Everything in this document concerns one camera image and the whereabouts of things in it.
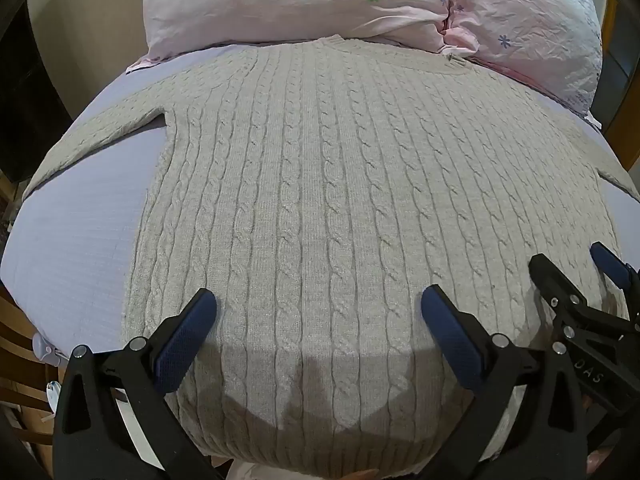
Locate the lavender bed sheet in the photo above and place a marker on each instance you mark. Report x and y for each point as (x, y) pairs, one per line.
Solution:
(75, 225)

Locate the pink floral pillow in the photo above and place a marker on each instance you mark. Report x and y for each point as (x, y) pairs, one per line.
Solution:
(280, 0)
(530, 25)

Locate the dark cabinet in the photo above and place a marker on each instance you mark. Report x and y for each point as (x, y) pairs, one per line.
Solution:
(30, 85)

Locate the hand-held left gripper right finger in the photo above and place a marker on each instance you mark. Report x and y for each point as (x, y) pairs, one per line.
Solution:
(451, 336)

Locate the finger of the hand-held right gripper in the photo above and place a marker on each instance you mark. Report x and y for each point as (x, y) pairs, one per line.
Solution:
(550, 285)
(611, 266)

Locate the wooden chair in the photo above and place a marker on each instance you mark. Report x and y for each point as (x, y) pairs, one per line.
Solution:
(22, 360)

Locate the wooden headboard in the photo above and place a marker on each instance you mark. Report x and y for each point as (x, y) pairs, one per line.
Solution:
(617, 60)

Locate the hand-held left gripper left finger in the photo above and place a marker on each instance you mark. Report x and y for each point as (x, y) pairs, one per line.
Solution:
(186, 331)

